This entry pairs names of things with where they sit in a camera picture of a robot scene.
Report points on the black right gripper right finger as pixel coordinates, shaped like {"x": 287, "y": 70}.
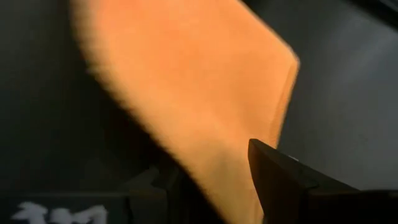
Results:
{"x": 273, "y": 180}

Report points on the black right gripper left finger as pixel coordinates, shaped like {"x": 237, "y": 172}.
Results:
{"x": 155, "y": 199}

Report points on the orange microfiber towel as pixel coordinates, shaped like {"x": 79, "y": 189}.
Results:
{"x": 192, "y": 77}

